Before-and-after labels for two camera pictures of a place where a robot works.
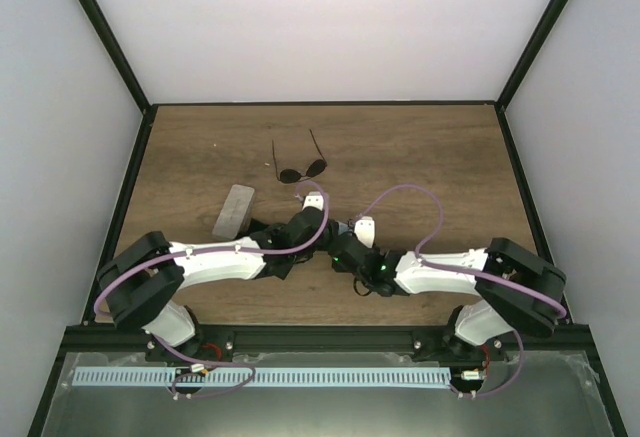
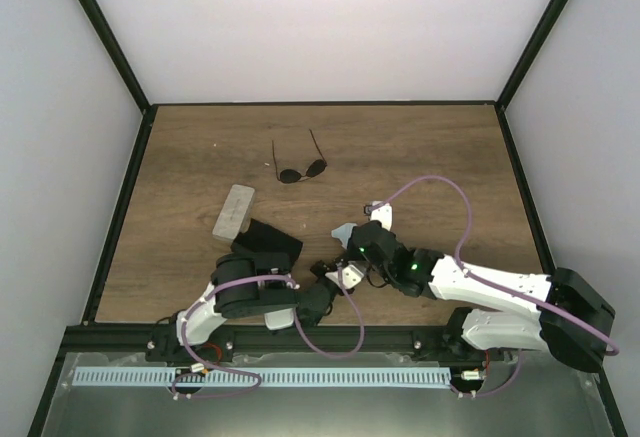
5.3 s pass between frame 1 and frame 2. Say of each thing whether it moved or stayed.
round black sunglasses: stayed
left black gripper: moved
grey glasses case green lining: stayed
